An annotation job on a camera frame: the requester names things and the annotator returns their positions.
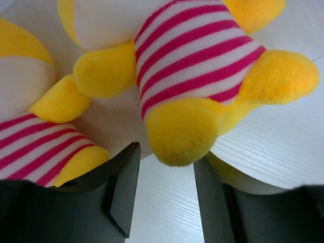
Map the yellow plush toy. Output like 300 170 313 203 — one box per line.
1 19 110 187
57 1 320 166

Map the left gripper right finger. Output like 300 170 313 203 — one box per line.
194 157 323 242

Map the white two-tier shelf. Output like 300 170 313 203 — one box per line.
1 1 323 193

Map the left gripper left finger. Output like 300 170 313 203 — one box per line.
1 142 141 242

